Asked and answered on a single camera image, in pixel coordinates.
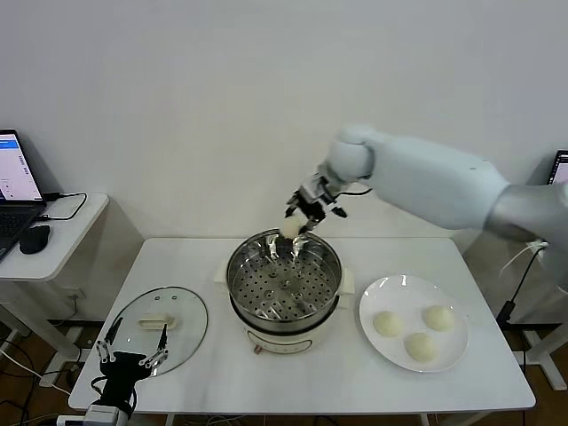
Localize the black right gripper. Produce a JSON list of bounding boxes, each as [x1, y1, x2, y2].
[[285, 170, 345, 234]]

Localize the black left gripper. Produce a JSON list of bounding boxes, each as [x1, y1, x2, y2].
[[94, 316, 172, 406]]

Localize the white steamed baozi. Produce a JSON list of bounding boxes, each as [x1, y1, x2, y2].
[[404, 331, 438, 363], [423, 304, 456, 333], [282, 215, 304, 239], [372, 310, 405, 338]]

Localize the round glass pot lid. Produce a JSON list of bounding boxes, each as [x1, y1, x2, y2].
[[107, 286, 209, 379]]

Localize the black computer mouse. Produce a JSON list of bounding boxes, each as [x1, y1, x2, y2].
[[20, 225, 52, 255]]

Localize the stainless steel steamer basket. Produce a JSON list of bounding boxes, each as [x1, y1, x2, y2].
[[225, 228, 344, 334]]

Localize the cream electric cooker base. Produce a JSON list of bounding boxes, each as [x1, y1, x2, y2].
[[214, 259, 356, 356]]

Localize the white round plate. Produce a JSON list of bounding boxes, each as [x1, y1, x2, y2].
[[358, 274, 469, 373]]

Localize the black laptop with mouse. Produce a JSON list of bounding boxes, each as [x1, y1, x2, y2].
[[0, 129, 48, 263]]

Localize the white power strip with cable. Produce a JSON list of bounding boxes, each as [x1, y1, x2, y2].
[[0, 348, 83, 396]]

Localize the black laptop power cable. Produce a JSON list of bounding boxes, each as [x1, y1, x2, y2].
[[34, 192, 88, 223]]

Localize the white cable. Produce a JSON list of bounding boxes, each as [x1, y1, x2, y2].
[[499, 241, 549, 279]]

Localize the black cable with adapter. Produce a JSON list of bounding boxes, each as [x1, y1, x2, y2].
[[495, 246, 551, 327]]

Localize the grey laptop showing camera views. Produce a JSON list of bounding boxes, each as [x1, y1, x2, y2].
[[548, 149, 568, 186]]

